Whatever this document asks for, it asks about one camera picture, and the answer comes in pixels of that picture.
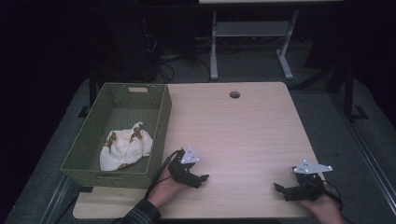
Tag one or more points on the white cloth with brown patches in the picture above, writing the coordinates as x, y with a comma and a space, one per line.
126, 148

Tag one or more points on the white metal stand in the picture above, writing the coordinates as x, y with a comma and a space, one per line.
249, 29

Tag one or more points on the dark metal stand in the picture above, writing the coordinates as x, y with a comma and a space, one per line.
90, 93
350, 93

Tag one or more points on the person's left hand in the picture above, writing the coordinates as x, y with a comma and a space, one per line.
165, 189

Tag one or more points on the green woven basket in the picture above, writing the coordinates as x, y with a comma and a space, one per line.
93, 146

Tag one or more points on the metal floor rail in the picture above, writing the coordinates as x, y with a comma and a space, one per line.
57, 202
364, 149

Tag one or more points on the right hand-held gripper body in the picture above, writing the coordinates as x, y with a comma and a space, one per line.
308, 182

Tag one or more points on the person's right hand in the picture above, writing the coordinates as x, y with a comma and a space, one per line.
327, 208

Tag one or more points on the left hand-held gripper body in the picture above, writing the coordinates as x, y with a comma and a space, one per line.
180, 169

